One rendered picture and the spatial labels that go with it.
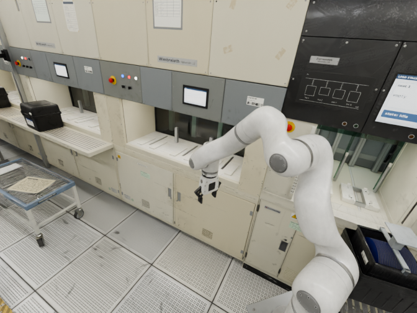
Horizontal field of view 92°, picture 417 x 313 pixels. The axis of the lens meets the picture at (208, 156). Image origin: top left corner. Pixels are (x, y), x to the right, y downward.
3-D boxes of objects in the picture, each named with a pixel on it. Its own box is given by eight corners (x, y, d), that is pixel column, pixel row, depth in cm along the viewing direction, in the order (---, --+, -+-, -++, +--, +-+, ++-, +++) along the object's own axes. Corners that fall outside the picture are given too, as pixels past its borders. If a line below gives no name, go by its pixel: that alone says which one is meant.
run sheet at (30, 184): (4, 190, 178) (4, 188, 177) (28, 175, 199) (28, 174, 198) (36, 195, 176) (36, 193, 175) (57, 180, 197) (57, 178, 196)
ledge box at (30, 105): (23, 126, 219) (15, 102, 207) (52, 120, 241) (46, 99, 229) (37, 133, 207) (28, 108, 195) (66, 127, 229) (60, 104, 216)
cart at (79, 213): (-15, 210, 214) (-37, 172, 191) (39, 185, 256) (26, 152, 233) (41, 249, 180) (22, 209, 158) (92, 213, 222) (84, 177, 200)
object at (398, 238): (340, 251, 112) (365, 208, 98) (382, 264, 108) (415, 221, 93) (353, 295, 92) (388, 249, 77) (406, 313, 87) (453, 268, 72)
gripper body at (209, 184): (205, 178, 94) (204, 197, 99) (222, 172, 100) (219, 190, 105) (197, 171, 99) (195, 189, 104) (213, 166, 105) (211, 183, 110)
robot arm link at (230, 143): (227, 150, 67) (190, 175, 91) (259, 141, 76) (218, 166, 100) (217, 126, 68) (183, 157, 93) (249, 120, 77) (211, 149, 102)
